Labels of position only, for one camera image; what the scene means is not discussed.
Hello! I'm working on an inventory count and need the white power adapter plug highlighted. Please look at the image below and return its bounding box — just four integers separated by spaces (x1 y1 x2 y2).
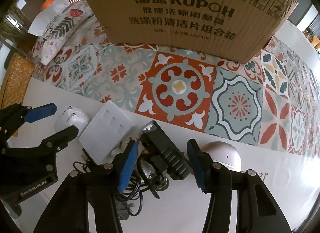
54 106 90 136

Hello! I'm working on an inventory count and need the white rectangular socket box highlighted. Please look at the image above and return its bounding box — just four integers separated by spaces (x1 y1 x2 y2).
79 101 133 165

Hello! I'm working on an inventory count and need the silver egg-shaped object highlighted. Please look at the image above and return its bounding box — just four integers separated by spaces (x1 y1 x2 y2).
202 141 242 172

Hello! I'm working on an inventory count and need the woven wicker chair seat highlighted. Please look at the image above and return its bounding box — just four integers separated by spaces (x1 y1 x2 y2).
1 53 35 109

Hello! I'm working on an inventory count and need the black rectangular charger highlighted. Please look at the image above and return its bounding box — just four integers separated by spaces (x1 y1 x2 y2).
140 121 192 180

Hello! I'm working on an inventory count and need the floral fabric tissue cover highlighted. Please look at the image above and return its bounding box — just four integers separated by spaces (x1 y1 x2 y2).
33 0 93 65

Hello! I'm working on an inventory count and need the patterned tile table runner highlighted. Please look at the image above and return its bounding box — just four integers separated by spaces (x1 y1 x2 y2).
34 17 319 157

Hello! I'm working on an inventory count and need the white tissue paper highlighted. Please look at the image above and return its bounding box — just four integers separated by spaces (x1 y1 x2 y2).
28 3 70 37

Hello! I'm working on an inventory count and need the brown cardboard box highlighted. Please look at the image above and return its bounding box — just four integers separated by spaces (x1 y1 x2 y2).
86 0 298 63

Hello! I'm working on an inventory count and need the black cable bundle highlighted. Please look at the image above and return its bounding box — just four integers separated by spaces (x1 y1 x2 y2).
73 147 171 221

